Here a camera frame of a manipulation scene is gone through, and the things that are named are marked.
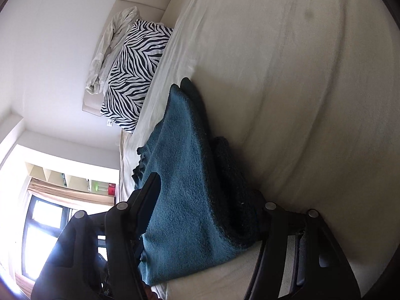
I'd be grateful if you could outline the dark green knit sweater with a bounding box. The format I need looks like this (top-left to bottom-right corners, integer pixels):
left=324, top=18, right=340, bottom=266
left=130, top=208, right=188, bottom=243
left=132, top=78, right=266, bottom=285

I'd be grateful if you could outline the red box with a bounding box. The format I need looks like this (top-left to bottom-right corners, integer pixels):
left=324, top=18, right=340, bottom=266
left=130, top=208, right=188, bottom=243
left=108, top=183, right=116, bottom=197

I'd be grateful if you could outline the green lamp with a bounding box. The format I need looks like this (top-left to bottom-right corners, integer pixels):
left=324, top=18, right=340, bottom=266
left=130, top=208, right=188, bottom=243
left=91, top=180, right=109, bottom=195

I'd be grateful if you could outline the black framed window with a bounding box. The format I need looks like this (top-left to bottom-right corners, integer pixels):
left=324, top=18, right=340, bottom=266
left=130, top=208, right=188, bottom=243
left=21, top=194, right=109, bottom=282

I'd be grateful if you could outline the beige curtain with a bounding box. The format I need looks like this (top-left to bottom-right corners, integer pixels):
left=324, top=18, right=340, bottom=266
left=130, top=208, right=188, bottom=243
left=27, top=177, right=115, bottom=206

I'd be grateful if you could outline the zebra print pillow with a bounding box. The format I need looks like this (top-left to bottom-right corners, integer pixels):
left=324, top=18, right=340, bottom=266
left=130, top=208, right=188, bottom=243
left=100, top=20, right=173, bottom=133

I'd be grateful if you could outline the crumpled white duvet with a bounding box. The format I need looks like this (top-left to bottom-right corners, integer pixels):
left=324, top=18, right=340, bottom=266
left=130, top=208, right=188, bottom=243
left=85, top=6, right=140, bottom=95

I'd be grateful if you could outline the beige upholstered headboard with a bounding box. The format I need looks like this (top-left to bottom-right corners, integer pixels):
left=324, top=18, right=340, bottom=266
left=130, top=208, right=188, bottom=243
left=81, top=0, right=185, bottom=117

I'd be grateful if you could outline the white wall shelf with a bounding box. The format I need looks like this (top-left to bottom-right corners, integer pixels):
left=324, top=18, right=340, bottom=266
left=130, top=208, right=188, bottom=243
left=26, top=162, right=118, bottom=197

